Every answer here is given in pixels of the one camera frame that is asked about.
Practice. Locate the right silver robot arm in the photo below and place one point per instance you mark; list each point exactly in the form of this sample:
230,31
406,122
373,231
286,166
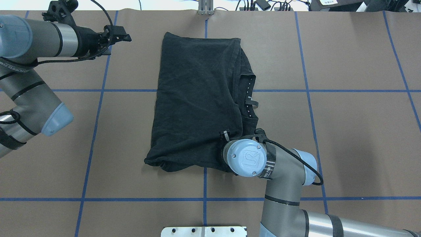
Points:
286,172

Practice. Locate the aluminium frame post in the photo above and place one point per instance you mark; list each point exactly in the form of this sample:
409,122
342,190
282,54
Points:
205,7

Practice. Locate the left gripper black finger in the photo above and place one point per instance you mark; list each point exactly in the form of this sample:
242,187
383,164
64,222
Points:
113,34
61,11

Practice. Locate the black graphic t-shirt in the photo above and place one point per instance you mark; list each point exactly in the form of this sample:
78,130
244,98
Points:
204,87

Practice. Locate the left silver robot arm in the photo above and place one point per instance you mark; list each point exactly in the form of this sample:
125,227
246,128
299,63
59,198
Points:
26,44

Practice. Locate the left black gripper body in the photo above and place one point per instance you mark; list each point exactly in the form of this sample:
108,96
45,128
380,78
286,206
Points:
88,40

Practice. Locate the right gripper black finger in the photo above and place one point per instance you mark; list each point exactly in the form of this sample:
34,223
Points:
225,135
259,135

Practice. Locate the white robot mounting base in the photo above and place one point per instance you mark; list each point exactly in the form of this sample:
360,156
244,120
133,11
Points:
205,231

